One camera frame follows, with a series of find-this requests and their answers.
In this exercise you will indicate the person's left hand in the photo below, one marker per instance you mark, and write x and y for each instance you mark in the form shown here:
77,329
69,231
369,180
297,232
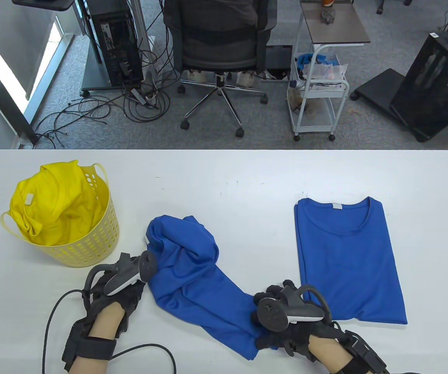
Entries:
134,296

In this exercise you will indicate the person's right hand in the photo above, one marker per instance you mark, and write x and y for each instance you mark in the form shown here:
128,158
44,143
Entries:
297,339

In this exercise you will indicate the black and white hand controller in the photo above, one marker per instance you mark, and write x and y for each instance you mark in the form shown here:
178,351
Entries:
148,267
272,313

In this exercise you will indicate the blue t-shirt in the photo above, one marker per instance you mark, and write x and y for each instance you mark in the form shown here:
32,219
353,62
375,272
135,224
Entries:
348,253
192,280

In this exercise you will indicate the yellow t-shirt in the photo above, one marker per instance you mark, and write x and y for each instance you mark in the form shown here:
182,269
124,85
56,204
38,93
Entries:
52,202

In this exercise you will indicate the person's right forearm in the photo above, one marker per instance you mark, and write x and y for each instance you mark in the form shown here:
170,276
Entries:
327,350

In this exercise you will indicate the yellow perforated laundry basket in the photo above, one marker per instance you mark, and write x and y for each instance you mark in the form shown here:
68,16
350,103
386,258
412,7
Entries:
91,249

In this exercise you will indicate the grey power strip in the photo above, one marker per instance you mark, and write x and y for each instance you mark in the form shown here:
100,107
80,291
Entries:
139,96

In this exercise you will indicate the white rolling cart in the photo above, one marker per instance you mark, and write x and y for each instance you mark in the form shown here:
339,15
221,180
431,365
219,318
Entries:
313,124

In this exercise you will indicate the grey computer trolley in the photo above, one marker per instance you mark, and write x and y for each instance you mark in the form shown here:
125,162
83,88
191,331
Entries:
91,78

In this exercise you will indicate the brown fuzzy item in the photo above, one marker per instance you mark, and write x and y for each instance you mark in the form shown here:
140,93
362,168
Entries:
297,101

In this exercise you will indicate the black computer tower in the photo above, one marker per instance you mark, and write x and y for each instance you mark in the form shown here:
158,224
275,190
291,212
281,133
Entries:
115,43

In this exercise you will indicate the black rolling platform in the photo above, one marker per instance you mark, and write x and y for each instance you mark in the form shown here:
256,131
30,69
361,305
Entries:
379,87

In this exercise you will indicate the clear plastic bags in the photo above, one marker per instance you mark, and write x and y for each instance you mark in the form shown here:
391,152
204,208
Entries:
327,72

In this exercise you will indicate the silver desk column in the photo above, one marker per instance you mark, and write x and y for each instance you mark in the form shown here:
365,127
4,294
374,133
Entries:
140,23

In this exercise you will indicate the black box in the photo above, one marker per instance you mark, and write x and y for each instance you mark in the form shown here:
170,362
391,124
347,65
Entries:
278,56

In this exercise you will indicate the blue cloth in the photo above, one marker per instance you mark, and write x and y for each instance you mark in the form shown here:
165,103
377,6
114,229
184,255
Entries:
305,59

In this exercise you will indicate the black mesh computer case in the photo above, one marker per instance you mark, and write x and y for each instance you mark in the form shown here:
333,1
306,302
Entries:
430,85

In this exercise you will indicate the black desk top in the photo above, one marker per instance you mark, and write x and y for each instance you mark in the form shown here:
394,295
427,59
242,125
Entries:
44,4

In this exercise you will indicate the brown side table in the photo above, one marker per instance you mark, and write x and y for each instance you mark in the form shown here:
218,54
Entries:
344,27

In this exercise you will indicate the grey crumpled glove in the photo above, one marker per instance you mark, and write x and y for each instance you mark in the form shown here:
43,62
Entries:
328,15

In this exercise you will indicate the orange object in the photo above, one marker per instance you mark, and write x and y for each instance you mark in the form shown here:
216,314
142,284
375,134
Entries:
328,2

